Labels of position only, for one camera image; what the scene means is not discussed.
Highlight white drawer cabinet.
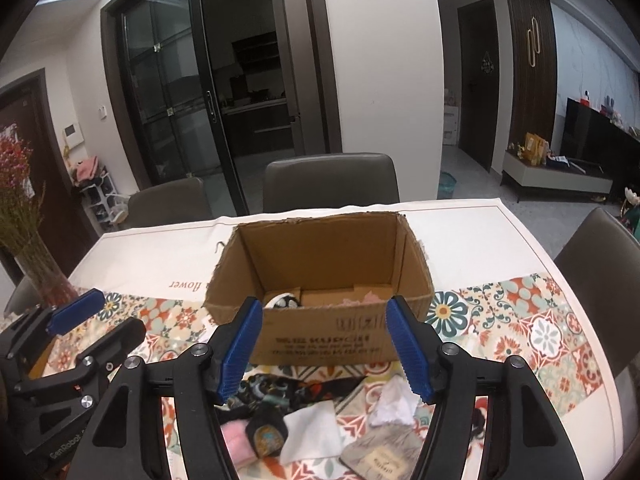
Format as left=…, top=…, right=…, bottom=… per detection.
left=442, top=104, right=460, bottom=147

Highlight pink plush cloth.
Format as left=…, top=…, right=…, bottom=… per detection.
left=222, top=420, right=257, bottom=468

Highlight dark brown entrance door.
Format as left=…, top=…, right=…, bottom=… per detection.
left=0, top=71, right=99, bottom=282

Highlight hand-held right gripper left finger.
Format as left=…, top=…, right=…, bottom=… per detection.
left=72, top=296, right=264, bottom=480

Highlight black patterned scarf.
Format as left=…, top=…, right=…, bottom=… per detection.
left=220, top=371, right=372, bottom=427

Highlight pink lace cloth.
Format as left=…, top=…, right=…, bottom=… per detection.
left=340, top=289, right=397, bottom=309

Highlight white shoe rack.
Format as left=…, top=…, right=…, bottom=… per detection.
left=75, top=164, right=132, bottom=237

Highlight black television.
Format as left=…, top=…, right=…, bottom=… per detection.
left=559, top=98, right=640, bottom=202

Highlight white paper on door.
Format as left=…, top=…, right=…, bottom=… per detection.
left=0, top=124, right=37, bottom=202

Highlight black sock with emblem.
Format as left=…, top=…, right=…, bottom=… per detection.
left=245, top=406, right=291, bottom=459

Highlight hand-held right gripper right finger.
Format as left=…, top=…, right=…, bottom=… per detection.
left=385, top=295, right=586, bottom=480

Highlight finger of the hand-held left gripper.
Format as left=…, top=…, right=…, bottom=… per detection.
left=0, top=287, right=107, bottom=382
left=14, top=316, right=147, bottom=411

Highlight grey dining chair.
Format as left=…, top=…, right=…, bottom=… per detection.
left=127, top=177, right=216, bottom=234
left=262, top=152, right=401, bottom=214
left=552, top=207, right=640, bottom=377
left=2, top=275, right=47, bottom=317

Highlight glass vase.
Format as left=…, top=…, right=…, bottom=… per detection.
left=12, top=247, right=79, bottom=307

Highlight dried flower bouquet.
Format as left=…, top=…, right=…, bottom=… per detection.
left=0, top=125, right=53, bottom=273

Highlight gold wardrobe handles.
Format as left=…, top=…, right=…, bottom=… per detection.
left=524, top=16, right=544, bottom=69

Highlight sliding glass door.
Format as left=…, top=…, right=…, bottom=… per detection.
left=116, top=0, right=252, bottom=217

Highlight brown cardboard box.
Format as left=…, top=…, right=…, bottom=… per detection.
left=202, top=211, right=435, bottom=365

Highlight dark wood wardrobe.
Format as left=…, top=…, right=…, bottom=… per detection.
left=502, top=0, right=559, bottom=177

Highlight yellow paper bags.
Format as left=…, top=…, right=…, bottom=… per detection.
left=522, top=132, right=549, bottom=164

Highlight dark room door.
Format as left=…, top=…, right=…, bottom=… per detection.
left=457, top=0, right=516, bottom=174

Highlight white television cabinet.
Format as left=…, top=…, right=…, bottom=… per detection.
left=500, top=149, right=614, bottom=204

